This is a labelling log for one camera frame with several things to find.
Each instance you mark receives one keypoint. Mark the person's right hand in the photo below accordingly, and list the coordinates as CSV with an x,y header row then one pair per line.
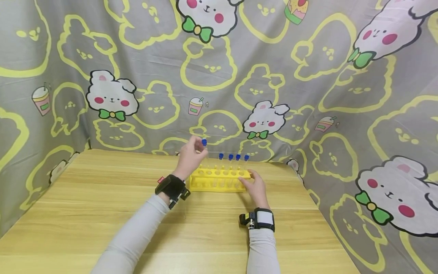
x,y
257,191

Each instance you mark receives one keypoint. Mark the person's left hand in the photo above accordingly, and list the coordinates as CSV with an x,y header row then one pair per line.
x,y
187,160

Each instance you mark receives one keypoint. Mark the person's left thumb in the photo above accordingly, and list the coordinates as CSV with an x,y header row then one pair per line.
x,y
202,153

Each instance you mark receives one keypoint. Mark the person's right fingers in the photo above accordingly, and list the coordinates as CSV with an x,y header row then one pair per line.
x,y
252,174

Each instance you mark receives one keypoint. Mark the person's right thumb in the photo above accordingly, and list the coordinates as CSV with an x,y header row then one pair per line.
x,y
243,182

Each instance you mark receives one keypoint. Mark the person's left fingers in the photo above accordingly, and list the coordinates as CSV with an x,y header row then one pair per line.
x,y
195,141

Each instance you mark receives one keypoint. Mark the blue capped test tube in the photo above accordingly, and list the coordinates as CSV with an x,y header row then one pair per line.
x,y
237,163
246,163
230,163
221,161
204,144

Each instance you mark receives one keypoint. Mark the yellow test tube rack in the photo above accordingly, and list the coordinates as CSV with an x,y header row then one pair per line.
x,y
215,179

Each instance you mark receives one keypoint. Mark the person's left forearm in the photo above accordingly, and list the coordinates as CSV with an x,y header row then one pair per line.
x,y
137,236

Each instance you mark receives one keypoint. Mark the person's right forearm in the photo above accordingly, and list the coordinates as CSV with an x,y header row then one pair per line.
x,y
262,253

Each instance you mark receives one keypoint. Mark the black wrist band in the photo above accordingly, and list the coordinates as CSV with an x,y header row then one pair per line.
x,y
261,219
172,188

